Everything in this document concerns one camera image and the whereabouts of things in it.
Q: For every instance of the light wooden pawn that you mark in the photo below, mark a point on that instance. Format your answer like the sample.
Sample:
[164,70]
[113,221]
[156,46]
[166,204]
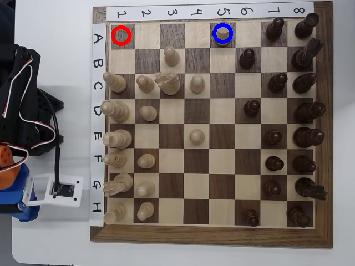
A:
[171,56]
[146,161]
[148,113]
[197,137]
[197,83]
[145,211]
[145,84]
[144,189]

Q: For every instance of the wooden chessboard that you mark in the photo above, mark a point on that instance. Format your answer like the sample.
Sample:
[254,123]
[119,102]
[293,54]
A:
[210,237]

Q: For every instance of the white paper strip with letters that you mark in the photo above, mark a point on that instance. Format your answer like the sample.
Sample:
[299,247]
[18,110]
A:
[97,124]

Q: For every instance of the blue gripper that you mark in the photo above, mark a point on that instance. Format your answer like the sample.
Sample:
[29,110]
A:
[23,211]

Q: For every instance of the dark wooden queen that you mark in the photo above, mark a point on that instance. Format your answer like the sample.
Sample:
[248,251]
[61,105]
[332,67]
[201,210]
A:
[309,112]

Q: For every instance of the dark wooden rook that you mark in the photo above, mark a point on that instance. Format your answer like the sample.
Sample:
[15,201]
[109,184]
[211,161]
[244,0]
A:
[298,216]
[306,26]

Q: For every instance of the light wooden bishop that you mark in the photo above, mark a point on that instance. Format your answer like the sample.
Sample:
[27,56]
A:
[116,159]
[117,83]

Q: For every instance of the light wooden king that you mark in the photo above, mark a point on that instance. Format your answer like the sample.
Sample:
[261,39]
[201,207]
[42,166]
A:
[117,138]

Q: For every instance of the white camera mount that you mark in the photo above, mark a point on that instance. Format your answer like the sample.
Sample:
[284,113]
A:
[69,199]

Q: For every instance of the dark wooden pawn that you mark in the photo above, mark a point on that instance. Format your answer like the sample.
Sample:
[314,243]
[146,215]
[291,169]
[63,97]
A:
[277,82]
[274,163]
[274,29]
[272,138]
[271,188]
[247,58]
[251,108]
[250,217]

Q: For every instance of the light wooden knight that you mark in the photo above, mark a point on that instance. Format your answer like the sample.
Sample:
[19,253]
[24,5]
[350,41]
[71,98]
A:
[119,184]
[167,83]

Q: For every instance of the light wooden rook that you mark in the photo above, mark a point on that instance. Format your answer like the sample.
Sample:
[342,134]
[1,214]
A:
[115,213]
[222,34]

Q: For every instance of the dark wooden bishop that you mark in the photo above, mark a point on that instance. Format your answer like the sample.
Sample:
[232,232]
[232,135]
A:
[304,83]
[304,164]

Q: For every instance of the black perforated arm base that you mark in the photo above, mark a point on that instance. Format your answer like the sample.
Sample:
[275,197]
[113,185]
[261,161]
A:
[45,102]

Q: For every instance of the light wooden queen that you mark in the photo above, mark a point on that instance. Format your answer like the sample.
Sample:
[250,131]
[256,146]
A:
[116,110]

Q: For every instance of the white paper strip with numbers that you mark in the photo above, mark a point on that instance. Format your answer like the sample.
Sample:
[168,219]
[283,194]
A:
[194,12]

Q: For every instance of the black and orange robot arm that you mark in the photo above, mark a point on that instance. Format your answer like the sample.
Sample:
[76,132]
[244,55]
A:
[14,130]

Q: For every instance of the dark wooden knight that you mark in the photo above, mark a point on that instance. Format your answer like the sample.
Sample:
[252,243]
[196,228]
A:
[305,55]
[308,188]

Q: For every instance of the dark wooden king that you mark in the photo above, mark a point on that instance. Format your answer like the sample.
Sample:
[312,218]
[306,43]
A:
[308,137]

